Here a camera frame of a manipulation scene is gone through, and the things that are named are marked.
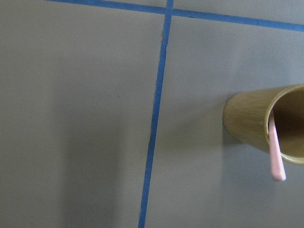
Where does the pink chopstick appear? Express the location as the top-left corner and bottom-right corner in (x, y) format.
(268, 110), (286, 181)

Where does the wooden bamboo cup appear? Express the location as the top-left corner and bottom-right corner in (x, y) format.
(222, 84), (304, 165)

